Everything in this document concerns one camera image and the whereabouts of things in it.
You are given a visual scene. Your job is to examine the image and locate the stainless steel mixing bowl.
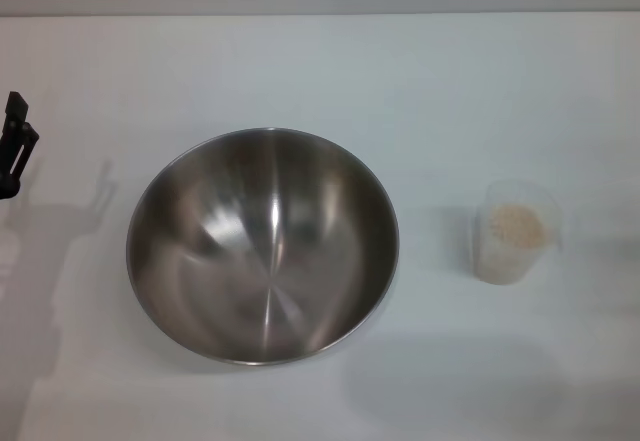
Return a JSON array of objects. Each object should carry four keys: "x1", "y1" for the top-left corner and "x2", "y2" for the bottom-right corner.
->
[{"x1": 125, "y1": 126, "x2": 401, "y2": 367}]

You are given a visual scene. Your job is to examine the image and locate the clear plastic measuring cup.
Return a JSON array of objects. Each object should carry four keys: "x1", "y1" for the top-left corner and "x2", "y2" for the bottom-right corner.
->
[{"x1": 472, "y1": 179, "x2": 564, "y2": 286}]

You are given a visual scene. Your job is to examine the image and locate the white uncooked rice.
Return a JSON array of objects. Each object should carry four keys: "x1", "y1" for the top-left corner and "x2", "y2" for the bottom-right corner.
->
[{"x1": 477, "y1": 204, "x2": 547, "y2": 282}]

